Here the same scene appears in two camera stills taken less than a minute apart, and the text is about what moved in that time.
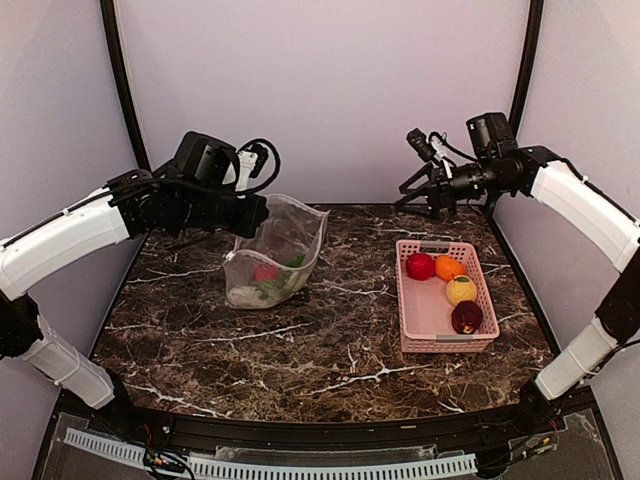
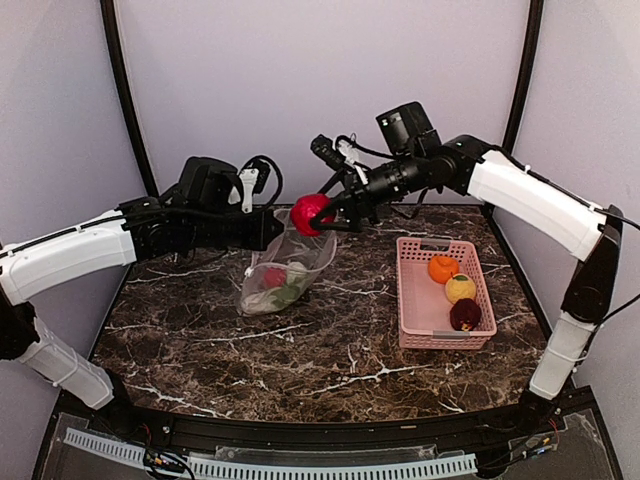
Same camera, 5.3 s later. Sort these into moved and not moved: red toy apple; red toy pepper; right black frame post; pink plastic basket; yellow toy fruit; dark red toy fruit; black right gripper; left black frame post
Moved: black right gripper; red toy pepper; red toy apple
Not moved: dark red toy fruit; pink plastic basket; yellow toy fruit; right black frame post; left black frame post
